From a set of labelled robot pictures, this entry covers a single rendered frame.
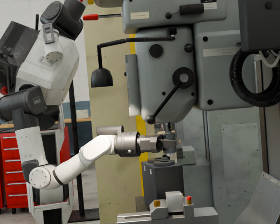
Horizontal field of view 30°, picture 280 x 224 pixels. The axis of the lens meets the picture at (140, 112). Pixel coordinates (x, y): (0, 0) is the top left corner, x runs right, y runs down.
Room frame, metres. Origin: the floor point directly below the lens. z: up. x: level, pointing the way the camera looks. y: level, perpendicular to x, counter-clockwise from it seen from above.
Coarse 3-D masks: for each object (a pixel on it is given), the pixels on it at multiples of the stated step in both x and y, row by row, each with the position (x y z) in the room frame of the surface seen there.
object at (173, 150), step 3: (162, 138) 1.81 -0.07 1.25; (165, 138) 1.80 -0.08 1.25; (168, 138) 1.80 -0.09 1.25; (171, 138) 1.80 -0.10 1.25; (174, 138) 1.81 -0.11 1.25; (174, 147) 1.80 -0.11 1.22; (165, 150) 1.80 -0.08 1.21; (168, 150) 1.80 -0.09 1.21; (171, 150) 1.80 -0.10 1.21; (174, 150) 1.80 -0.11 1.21
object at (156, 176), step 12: (144, 168) 2.25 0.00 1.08; (156, 168) 2.10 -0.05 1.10; (168, 168) 2.11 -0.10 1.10; (180, 168) 2.12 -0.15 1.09; (144, 180) 2.27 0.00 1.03; (156, 180) 2.10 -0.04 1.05; (168, 180) 2.11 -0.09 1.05; (180, 180) 2.12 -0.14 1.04; (144, 192) 2.29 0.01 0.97; (156, 192) 2.10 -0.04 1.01
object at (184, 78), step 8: (176, 72) 1.69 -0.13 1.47; (184, 72) 1.69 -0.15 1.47; (192, 72) 1.70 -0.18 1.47; (176, 80) 1.69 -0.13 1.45; (184, 80) 1.69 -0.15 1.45; (192, 80) 1.69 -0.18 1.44; (176, 88) 1.69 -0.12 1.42; (184, 88) 1.70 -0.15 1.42; (168, 96) 1.69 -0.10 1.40; (160, 104) 1.69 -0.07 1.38; (152, 120) 1.68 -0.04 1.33
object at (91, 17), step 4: (84, 16) 1.90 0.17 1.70; (88, 16) 1.90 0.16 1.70; (92, 16) 1.90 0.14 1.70; (96, 16) 1.90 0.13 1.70; (100, 16) 1.90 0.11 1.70; (104, 16) 1.90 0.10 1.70; (108, 16) 1.91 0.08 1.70; (112, 16) 1.91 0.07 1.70; (116, 16) 1.91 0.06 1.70; (120, 16) 1.91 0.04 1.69
